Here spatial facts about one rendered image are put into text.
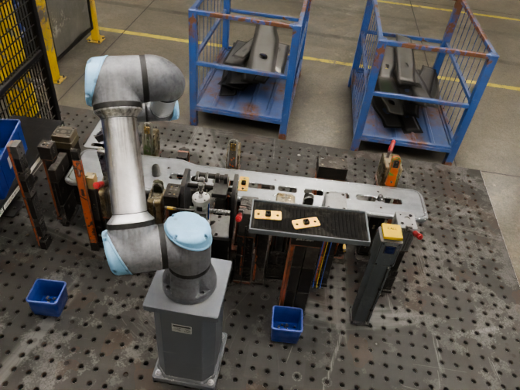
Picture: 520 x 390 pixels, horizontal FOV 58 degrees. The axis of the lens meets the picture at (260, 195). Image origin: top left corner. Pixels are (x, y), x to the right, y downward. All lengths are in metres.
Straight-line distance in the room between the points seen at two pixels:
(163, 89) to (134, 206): 0.30
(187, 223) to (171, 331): 0.36
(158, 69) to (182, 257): 0.46
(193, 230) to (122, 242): 0.17
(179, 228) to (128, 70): 0.40
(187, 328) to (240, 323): 0.42
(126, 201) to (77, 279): 0.81
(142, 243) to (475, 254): 1.54
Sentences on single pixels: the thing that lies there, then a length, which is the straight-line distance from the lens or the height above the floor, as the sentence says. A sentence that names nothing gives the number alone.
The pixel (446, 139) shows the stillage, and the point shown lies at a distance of 4.07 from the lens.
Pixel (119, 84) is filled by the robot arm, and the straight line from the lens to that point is 1.20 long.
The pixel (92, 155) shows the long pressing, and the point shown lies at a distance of 2.01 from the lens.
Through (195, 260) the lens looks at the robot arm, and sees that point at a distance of 1.21.
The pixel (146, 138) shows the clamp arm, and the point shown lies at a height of 1.06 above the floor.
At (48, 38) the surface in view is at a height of 0.40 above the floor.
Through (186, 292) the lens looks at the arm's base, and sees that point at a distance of 1.30.
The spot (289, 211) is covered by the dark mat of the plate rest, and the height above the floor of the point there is 1.16.
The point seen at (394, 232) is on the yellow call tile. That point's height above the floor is 1.16.
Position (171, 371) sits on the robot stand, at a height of 0.75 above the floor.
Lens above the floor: 2.17
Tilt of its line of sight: 41 degrees down
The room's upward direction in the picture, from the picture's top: 6 degrees clockwise
